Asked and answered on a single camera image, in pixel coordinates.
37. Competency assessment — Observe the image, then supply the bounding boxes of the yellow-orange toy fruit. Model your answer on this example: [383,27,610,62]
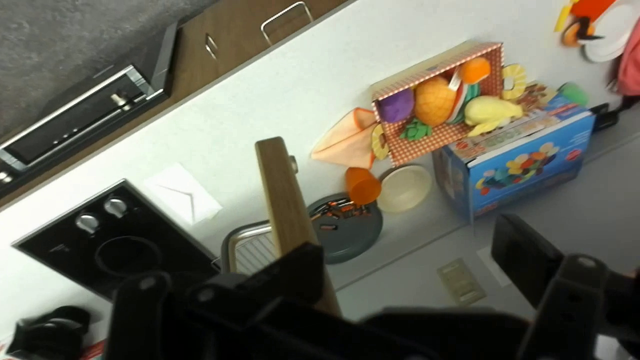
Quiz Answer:
[415,76,458,128]

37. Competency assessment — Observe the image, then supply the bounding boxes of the black device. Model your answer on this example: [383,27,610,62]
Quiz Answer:
[6,305,96,360]

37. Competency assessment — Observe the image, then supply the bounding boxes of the black hot plate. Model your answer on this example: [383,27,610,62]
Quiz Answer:
[12,178,223,302]

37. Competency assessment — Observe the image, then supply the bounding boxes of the brown toy strips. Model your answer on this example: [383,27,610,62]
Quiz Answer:
[319,199,367,222]

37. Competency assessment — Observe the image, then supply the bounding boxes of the cream plastic plate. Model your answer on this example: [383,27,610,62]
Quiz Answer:
[377,163,437,217]

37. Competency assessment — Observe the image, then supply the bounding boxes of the beige wall switch plate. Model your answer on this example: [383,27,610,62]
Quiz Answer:
[437,256,489,309]

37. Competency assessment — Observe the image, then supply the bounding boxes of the white and red toy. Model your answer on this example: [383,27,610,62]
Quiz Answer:
[447,67,468,122]

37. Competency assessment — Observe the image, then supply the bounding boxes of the red checkered cardboard box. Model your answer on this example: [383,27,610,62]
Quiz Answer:
[371,38,506,169]

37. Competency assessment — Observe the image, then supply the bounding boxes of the pink cloth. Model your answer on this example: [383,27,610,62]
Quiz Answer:
[614,28,640,98]

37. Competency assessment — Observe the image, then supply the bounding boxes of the dark grey plate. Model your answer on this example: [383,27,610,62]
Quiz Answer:
[307,192,386,267]

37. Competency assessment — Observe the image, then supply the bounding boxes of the yellow toy fry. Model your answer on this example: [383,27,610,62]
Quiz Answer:
[554,2,577,35]

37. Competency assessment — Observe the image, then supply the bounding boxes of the purple toy fruit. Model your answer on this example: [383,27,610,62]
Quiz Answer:
[379,88,417,127]

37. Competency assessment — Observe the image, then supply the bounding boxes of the white plastic plate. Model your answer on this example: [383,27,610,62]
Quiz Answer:
[583,0,640,67]

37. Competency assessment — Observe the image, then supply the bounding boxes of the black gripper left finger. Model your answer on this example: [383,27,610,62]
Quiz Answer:
[109,240,428,360]

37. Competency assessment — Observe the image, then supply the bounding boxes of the white paper sheet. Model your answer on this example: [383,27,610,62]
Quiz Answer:
[142,163,224,228]

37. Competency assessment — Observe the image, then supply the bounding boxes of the orange toy fruit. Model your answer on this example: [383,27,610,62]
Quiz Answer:
[458,57,494,87]

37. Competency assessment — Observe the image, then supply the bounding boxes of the orange plastic cup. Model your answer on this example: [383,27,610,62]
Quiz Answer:
[344,167,384,208]

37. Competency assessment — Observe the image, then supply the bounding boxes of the metal drawer handle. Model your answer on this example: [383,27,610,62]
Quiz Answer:
[202,32,223,62]
[259,0,317,48]

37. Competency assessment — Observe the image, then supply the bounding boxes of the pale yellow toy fruit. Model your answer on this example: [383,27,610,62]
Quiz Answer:
[463,94,526,138]

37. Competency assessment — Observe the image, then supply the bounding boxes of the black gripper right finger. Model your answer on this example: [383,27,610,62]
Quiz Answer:
[492,213,640,360]

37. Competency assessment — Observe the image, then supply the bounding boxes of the blue puzzle box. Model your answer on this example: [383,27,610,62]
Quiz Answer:
[430,98,598,224]

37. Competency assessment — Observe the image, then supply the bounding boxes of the silver metal tray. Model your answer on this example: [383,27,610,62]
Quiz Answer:
[221,219,283,277]

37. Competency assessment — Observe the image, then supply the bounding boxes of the black and steel oven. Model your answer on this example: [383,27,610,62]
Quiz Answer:
[0,22,181,188]

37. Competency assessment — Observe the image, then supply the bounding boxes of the orange and black toy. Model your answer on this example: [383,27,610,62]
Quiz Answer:
[559,16,598,48]

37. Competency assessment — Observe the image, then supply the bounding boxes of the wooden cabinet door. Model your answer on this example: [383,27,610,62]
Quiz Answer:
[255,136,344,318]

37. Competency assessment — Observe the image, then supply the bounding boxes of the green leafy toy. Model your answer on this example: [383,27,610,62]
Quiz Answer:
[401,119,435,142]

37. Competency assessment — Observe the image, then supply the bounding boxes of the yellow toy pineapple slice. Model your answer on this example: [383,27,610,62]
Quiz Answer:
[500,62,530,104]
[368,125,393,163]

